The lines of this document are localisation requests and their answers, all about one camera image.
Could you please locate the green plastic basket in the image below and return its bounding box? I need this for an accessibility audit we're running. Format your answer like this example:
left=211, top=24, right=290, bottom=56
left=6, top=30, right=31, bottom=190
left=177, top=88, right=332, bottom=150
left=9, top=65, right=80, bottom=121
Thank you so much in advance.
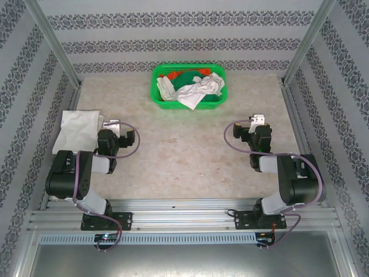
left=150, top=63, right=228, bottom=110

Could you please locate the folded white t-shirt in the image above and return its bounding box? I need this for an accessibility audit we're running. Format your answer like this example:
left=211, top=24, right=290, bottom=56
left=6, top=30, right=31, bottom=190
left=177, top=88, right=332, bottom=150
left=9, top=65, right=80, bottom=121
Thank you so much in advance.
left=52, top=109, right=106, bottom=156

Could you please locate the orange t-shirt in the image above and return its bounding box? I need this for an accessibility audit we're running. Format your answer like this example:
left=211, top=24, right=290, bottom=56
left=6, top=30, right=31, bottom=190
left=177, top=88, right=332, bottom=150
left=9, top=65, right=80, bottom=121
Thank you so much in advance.
left=167, top=68, right=211, bottom=80

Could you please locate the green t-shirt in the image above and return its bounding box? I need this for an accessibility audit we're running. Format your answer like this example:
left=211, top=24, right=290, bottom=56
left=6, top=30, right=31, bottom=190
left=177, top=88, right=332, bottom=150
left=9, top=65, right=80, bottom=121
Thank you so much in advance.
left=171, top=71, right=223, bottom=103

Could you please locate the small circuit board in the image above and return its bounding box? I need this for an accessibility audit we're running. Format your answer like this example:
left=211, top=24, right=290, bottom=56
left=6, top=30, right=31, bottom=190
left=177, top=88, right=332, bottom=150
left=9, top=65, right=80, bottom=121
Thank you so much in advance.
left=257, top=233, right=276, bottom=245
left=94, top=233, right=119, bottom=242

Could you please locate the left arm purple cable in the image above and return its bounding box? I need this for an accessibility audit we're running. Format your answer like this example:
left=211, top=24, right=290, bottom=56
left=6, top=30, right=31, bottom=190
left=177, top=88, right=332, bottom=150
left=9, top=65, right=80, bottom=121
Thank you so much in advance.
left=71, top=121, right=141, bottom=252

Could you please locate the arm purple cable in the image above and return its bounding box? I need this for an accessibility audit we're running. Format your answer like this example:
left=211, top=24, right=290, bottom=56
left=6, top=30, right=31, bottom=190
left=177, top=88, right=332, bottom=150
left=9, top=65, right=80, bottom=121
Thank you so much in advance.
left=224, top=117, right=323, bottom=249
left=71, top=121, right=141, bottom=252

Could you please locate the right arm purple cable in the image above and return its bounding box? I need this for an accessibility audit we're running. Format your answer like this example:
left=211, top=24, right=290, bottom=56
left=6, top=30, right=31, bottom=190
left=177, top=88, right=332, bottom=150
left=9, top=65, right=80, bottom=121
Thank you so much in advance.
left=224, top=117, right=323, bottom=249

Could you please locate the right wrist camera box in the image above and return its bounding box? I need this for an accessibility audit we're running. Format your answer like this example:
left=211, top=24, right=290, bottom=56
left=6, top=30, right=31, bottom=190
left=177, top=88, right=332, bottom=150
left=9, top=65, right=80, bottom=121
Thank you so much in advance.
left=248, top=114, right=266, bottom=134

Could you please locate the aluminium side rail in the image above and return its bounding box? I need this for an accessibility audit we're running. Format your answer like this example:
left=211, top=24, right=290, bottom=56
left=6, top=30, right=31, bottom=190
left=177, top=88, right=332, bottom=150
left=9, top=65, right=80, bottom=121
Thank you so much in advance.
left=281, top=83, right=329, bottom=208
left=39, top=86, right=83, bottom=211

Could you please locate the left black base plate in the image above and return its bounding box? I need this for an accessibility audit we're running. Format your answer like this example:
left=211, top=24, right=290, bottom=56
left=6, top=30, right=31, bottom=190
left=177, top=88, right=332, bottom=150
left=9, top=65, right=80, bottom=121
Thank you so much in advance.
left=81, top=212, right=134, bottom=231

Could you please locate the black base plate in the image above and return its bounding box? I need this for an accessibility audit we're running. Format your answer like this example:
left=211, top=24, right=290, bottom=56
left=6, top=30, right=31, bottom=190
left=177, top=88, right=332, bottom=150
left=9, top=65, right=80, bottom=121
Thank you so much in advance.
left=81, top=212, right=134, bottom=231
left=234, top=209, right=288, bottom=230

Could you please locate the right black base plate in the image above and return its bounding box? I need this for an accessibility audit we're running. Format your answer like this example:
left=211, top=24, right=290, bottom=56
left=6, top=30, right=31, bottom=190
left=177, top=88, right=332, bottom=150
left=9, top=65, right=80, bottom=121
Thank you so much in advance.
left=234, top=209, right=288, bottom=230

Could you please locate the aluminium mounting rail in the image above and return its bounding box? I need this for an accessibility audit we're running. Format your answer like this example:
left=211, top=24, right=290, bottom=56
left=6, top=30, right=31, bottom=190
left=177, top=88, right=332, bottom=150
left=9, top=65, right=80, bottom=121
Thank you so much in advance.
left=27, top=197, right=342, bottom=231

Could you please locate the slotted grey cable duct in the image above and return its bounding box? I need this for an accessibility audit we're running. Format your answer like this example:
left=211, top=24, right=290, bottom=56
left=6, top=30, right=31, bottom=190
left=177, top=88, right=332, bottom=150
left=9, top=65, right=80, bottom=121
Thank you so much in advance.
left=39, top=233, right=257, bottom=245

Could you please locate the aluminium frame post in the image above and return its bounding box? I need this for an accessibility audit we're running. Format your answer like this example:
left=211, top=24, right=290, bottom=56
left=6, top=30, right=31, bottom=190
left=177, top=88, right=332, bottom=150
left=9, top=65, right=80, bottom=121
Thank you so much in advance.
left=281, top=0, right=338, bottom=86
left=22, top=0, right=84, bottom=89

